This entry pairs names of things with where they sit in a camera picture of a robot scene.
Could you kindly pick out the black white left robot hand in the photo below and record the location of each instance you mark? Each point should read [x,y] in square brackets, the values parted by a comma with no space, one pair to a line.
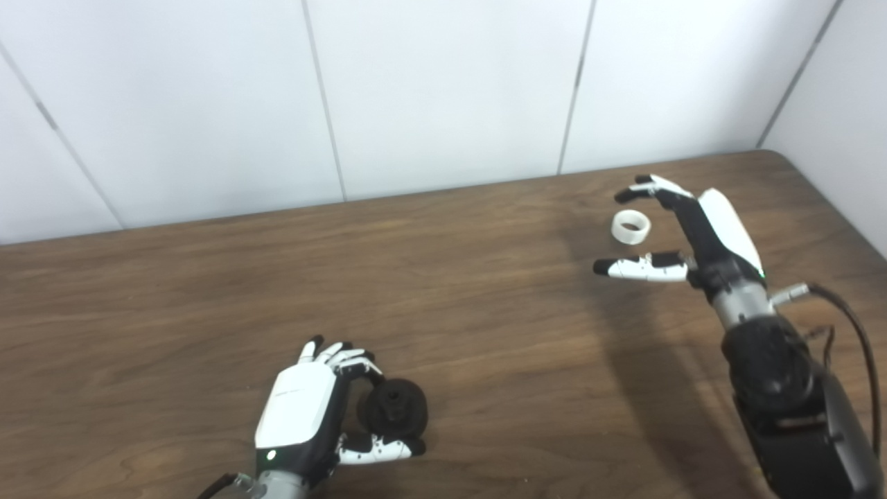
[294,409]

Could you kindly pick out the round black part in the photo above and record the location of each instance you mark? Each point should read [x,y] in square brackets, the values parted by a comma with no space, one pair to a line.
[395,412]

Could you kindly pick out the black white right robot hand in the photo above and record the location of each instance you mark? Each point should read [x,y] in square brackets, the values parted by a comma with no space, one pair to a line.
[724,229]

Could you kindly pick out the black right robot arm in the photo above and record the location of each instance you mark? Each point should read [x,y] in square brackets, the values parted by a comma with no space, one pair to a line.
[790,409]

